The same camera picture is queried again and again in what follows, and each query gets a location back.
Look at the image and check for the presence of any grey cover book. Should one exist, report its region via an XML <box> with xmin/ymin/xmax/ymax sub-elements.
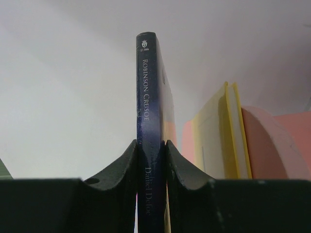
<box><xmin>0</xmin><ymin>159</ymin><xmax>13</xmax><ymax>180</ymax></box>

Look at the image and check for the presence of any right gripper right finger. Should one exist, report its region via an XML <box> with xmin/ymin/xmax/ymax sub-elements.
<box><xmin>166</xmin><ymin>141</ymin><xmax>311</xmax><ymax>233</ymax></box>

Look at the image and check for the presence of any pink three-tier shelf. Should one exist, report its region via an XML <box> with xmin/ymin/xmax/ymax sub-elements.
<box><xmin>181</xmin><ymin>105</ymin><xmax>311</xmax><ymax>182</ymax></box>

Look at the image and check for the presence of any yellow cover book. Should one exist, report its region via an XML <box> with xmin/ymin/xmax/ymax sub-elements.
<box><xmin>190</xmin><ymin>82</ymin><xmax>252</xmax><ymax>179</ymax></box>

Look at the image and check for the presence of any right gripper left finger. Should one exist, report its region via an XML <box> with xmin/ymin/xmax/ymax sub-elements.
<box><xmin>0</xmin><ymin>141</ymin><xmax>137</xmax><ymax>233</ymax></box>

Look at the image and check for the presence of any dark blue Robinson Crusoe book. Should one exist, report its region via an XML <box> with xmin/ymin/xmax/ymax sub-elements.
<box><xmin>136</xmin><ymin>32</ymin><xmax>176</xmax><ymax>233</ymax></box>

